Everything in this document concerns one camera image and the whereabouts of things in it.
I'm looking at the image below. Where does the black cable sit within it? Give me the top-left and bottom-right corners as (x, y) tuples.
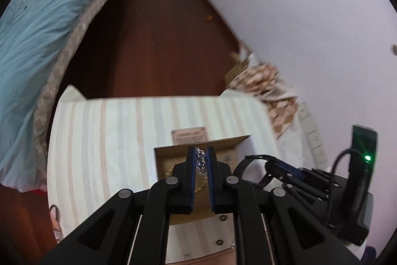
(327, 147), (367, 230)

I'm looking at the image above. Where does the beige checkered cloth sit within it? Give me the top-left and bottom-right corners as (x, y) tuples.
(223, 41), (300, 139)

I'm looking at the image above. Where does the white cardboard box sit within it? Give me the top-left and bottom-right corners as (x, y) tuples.
(154, 135), (254, 225)

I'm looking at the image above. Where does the silver crystal bracelet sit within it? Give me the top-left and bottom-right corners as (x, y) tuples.
(195, 147), (209, 177)

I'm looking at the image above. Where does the striped tablecloth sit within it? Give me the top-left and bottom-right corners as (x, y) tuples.
(46, 85), (281, 264)

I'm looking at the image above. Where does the small card label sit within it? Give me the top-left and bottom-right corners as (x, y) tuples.
(171, 126), (208, 145)

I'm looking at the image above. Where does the pink slipper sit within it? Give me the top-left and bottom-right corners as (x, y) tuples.
(49, 204), (64, 243)

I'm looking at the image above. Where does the white wall socket strip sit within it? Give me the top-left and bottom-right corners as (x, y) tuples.
(298, 102), (329, 170)

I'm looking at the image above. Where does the light blue duvet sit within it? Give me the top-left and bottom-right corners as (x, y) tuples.
(1, 0), (93, 192)

